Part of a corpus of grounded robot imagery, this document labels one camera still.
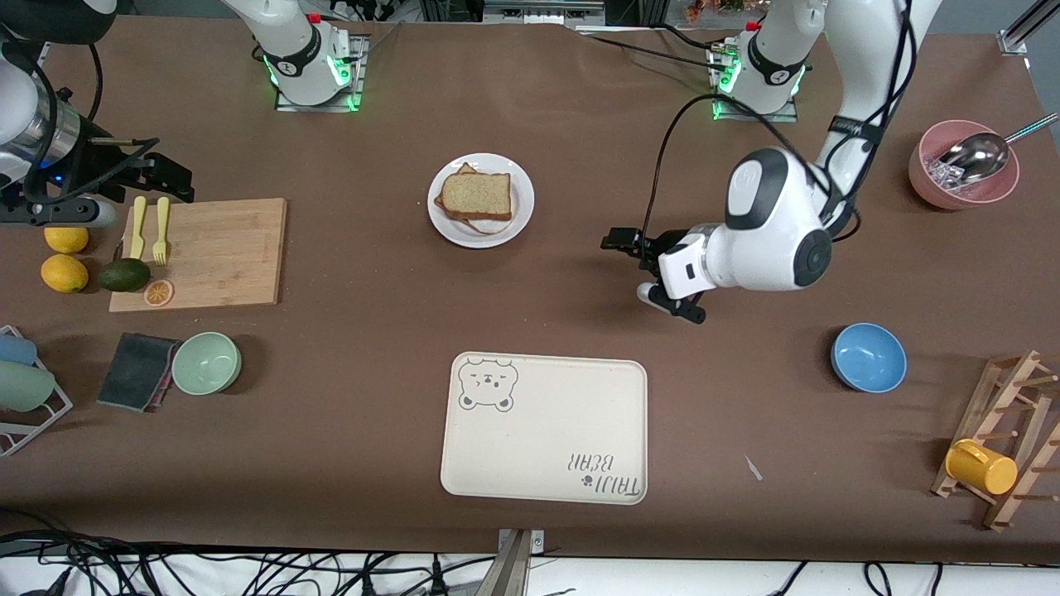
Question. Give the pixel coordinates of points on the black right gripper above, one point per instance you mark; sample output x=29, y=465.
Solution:
x=98, y=170

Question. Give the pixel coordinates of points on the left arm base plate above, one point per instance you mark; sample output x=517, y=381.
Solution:
x=758, y=116

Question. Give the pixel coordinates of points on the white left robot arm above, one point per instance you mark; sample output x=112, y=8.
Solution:
x=770, y=248

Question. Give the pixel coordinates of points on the aluminium frame bar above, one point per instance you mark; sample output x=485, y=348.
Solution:
x=1031, y=23

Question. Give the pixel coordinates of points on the cream bear print tray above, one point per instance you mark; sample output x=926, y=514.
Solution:
x=546, y=430

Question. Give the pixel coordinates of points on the white round plate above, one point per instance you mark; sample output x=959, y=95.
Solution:
x=517, y=190

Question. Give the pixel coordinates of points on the wooden cutting board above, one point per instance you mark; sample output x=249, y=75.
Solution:
x=224, y=248

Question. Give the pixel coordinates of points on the clear ice cubes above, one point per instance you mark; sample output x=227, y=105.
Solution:
x=944, y=175

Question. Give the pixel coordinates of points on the pink bowl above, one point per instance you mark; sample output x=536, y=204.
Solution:
x=932, y=194

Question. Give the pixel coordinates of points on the metal scoop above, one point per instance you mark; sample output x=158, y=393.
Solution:
x=977, y=157

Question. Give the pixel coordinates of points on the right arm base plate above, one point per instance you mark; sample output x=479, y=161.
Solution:
x=358, y=74

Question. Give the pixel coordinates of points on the yellow plastic fork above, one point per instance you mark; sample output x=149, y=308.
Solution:
x=161, y=232

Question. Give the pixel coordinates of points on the pale green bowl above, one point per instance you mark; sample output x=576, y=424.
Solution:
x=206, y=362

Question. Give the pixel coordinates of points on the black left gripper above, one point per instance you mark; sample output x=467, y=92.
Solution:
x=660, y=246

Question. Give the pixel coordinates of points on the wooden peg rack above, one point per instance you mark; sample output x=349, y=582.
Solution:
x=1014, y=389

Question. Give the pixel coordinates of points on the yellow lemon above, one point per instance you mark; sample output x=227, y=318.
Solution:
x=65, y=273
x=66, y=240

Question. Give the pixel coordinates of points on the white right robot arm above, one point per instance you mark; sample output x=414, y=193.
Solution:
x=290, y=50

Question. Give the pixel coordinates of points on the pale blue cup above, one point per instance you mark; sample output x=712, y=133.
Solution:
x=15, y=348

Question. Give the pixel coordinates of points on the pink cloth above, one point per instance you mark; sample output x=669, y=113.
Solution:
x=166, y=391

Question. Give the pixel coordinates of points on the dark grey cloth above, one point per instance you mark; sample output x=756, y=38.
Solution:
x=132, y=371

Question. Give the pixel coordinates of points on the metal stand bracket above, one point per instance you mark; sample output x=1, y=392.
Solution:
x=517, y=563

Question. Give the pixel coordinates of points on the yellow mug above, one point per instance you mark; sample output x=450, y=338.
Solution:
x=981, y=468

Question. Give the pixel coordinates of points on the small white paper scrap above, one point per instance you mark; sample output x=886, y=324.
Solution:
x=753, y=468

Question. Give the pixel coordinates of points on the green avocado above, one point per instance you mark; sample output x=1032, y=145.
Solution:
x=124, y=275

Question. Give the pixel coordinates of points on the orange slice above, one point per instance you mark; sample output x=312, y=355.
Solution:
x=158, y=293

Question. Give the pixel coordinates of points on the blue bowl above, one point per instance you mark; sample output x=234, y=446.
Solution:
x=868, y=358

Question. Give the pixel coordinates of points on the yellow plastic knife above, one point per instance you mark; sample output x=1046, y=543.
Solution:
x=137, y=228

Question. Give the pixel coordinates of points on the pale green cup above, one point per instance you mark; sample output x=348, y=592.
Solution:
x=25, y=386

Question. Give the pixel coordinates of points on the small metal utensil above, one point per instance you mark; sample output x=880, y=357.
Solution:
x=121, y=248

